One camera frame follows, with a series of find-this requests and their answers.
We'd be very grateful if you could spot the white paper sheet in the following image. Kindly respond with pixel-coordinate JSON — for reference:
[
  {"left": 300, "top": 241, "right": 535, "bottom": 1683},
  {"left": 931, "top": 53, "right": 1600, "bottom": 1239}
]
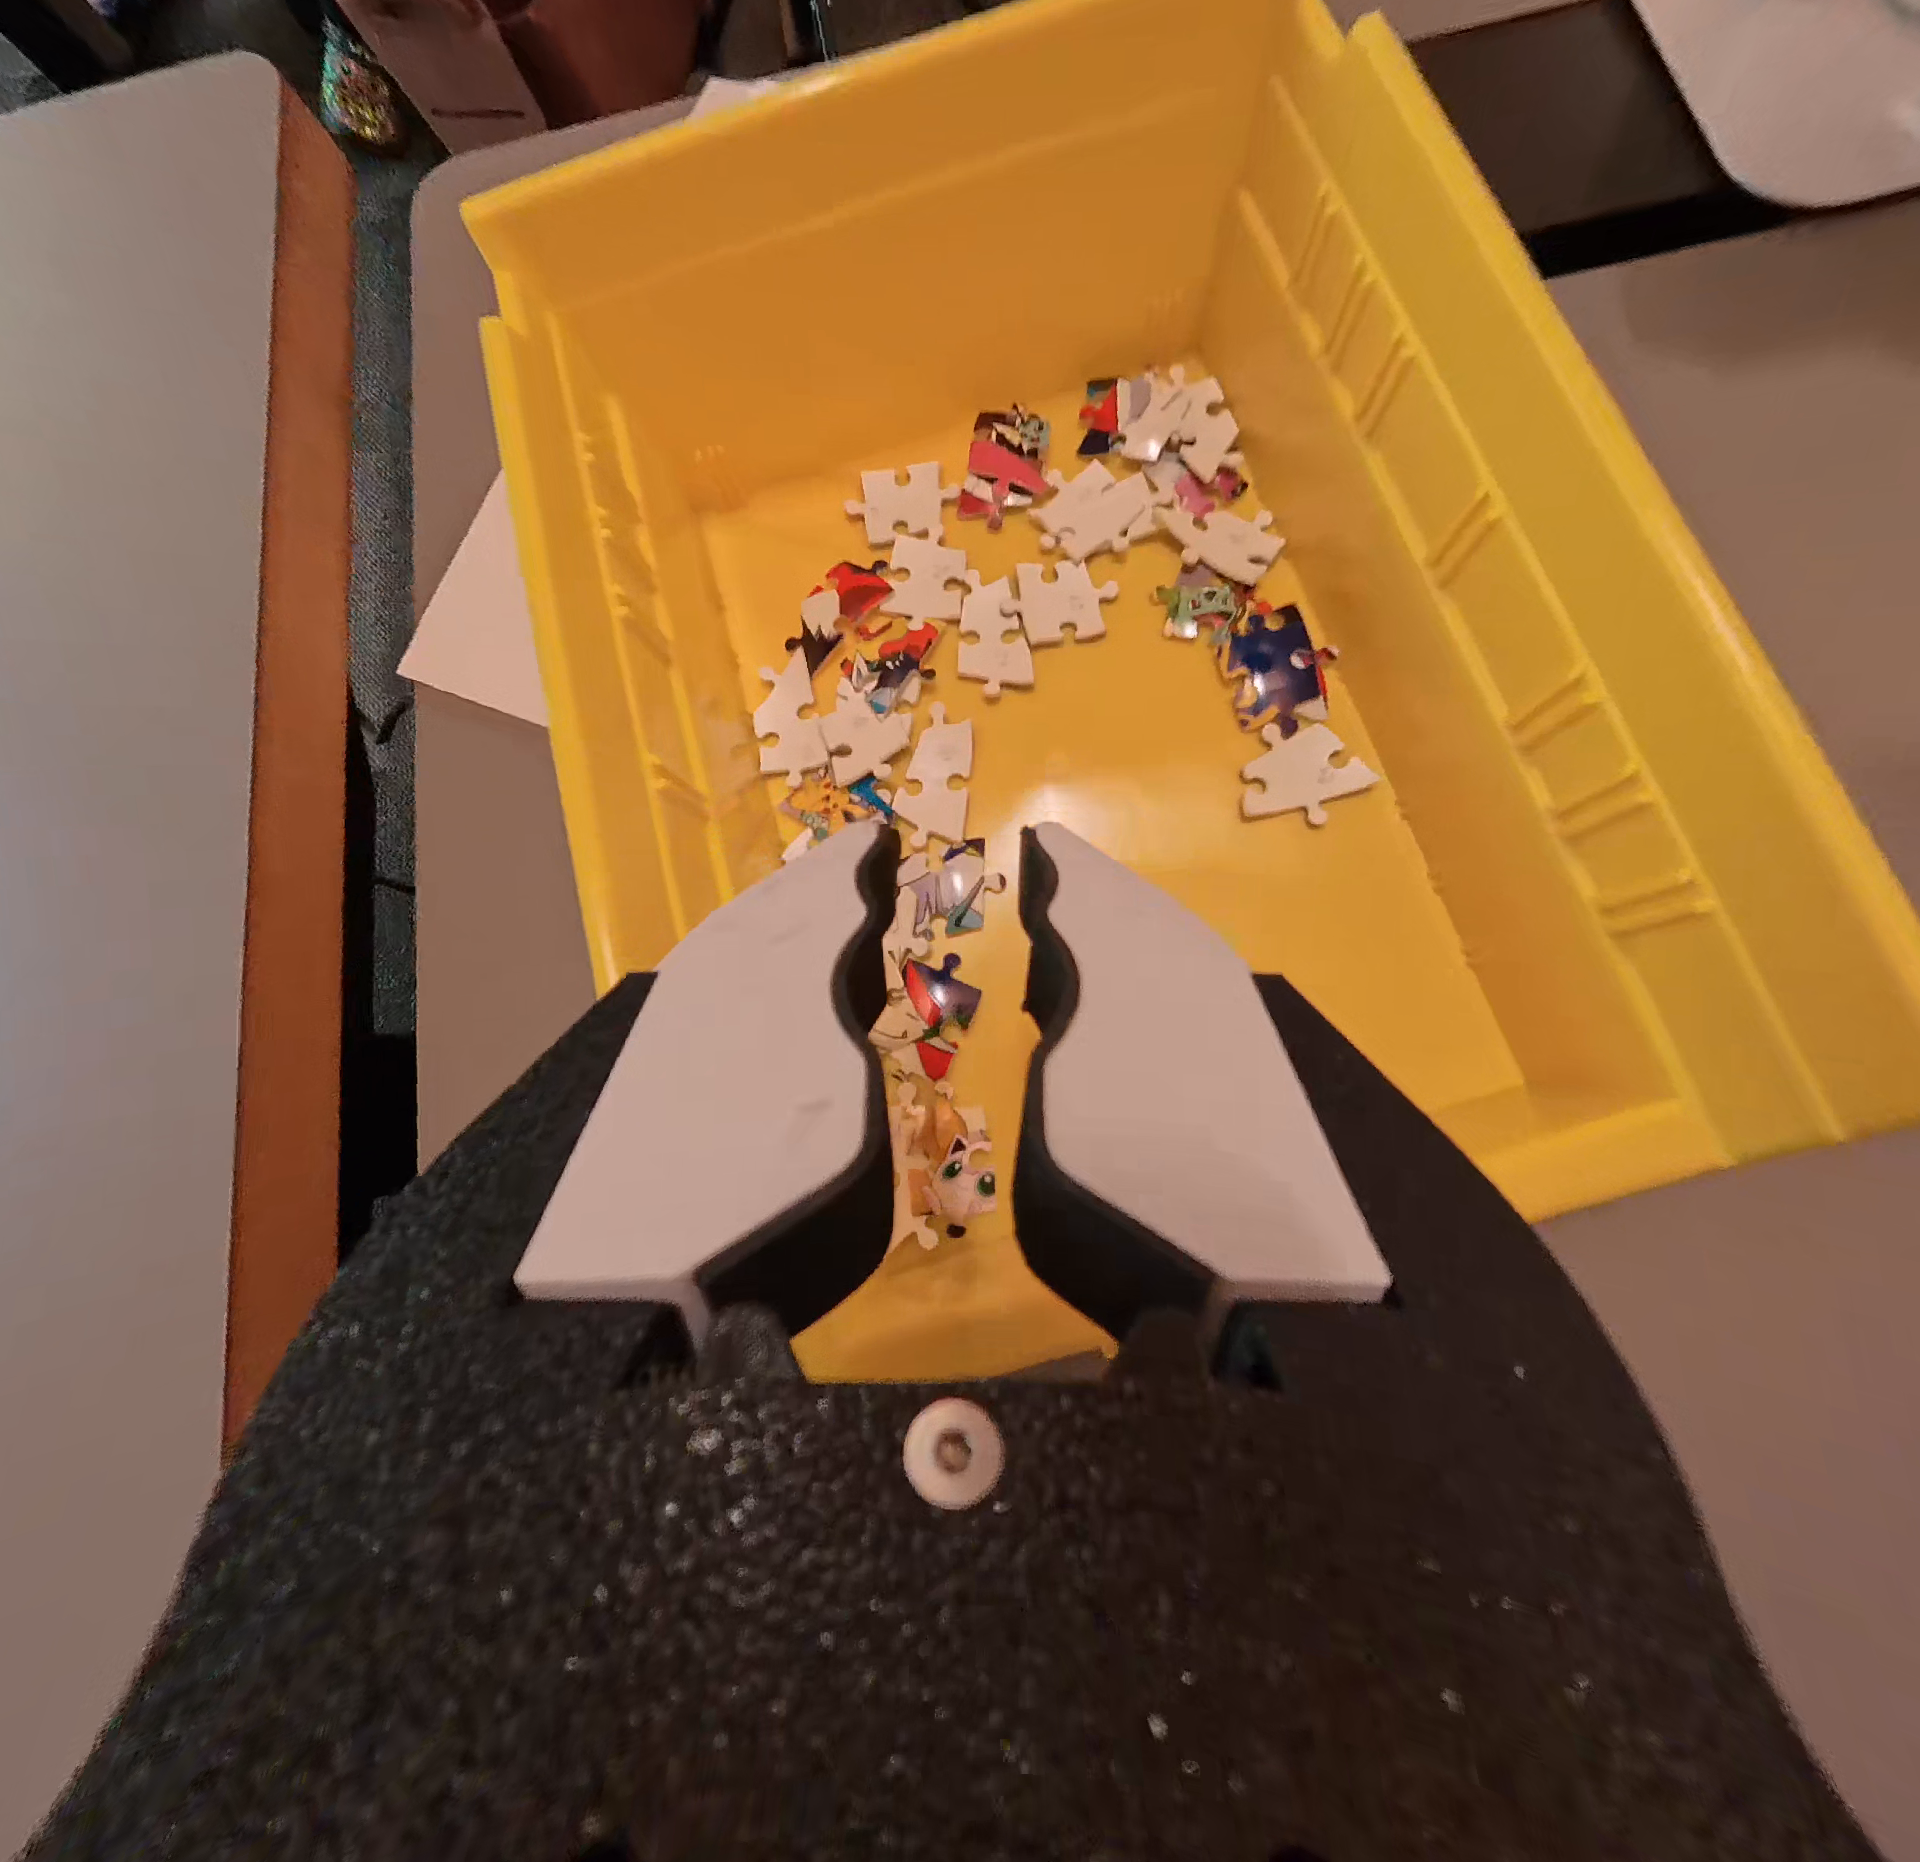
[{"left": 396, "top": 466, "right": 554, "bottom": 727}]

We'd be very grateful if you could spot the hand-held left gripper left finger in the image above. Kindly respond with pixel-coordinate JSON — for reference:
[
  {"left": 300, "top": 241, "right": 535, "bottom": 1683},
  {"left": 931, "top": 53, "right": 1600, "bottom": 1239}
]
[{"left": 513, "top": 821, "right": 904, "bottom": 1332}]

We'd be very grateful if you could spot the heap of printed puzzle pieces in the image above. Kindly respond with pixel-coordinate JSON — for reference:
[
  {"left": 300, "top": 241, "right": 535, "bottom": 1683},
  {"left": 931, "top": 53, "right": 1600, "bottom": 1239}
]
[{"left": 750, "top": 367, "right": 1382, "bottom": 965}]

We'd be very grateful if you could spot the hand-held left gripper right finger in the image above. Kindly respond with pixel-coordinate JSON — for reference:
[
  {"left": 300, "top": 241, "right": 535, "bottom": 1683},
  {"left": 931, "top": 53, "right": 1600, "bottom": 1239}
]
[{"left": 1013, "top": 821, "right": 1395, "bottom": 1346}]

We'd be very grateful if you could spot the white rounded board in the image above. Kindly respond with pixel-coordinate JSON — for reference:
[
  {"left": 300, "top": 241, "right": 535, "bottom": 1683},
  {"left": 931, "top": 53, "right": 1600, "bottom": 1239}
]
[{"left": 1597, "top": 0, "right": 1920, "bottom": 214}]

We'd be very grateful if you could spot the yellow plastic bin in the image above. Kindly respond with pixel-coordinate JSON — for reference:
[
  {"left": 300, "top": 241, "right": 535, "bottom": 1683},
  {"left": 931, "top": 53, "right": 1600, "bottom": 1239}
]
[{"left": 458, "top": 0, "right": 1920, "bottom": 1384}]

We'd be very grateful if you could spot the tan cat puzzle piece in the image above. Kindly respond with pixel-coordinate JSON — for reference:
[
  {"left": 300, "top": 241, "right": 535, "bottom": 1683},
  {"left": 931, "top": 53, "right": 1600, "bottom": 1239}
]
[{"left": 899, "top": 1087, "right": 1001, "bottom": 1250}]

